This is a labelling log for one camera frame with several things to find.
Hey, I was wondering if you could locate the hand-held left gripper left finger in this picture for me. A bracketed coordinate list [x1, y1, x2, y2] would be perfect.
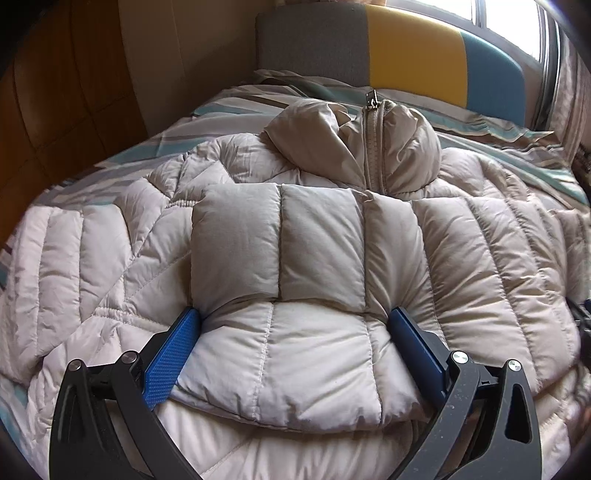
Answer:
[48, 307, 204, 480]

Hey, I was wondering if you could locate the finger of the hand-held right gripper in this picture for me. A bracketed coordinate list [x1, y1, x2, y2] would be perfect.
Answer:
[567, 298, 591, 334]

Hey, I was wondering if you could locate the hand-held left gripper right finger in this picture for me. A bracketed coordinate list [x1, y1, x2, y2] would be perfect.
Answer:
[387, 306, 542, 480]

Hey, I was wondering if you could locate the beige quilted down jacket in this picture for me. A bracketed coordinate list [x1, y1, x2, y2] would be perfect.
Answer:
[0, 99, 589, 480]

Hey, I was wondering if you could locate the patterned curtain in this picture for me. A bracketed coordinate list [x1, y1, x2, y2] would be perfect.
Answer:
[538, 28, 591, 155]

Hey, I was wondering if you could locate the striped bed sheet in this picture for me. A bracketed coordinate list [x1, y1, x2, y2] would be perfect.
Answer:
[0, 69, 578, 480]

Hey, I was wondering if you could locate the wooden wardrobe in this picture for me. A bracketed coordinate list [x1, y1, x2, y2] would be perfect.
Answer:
[0, 0, 149, 245]

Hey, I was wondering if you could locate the grey yellow blue headboard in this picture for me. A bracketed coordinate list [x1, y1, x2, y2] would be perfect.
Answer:
[255, 4, 527, 126]

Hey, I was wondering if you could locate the window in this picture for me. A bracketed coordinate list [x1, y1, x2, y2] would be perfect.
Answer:
[383, 0, 555, 65]

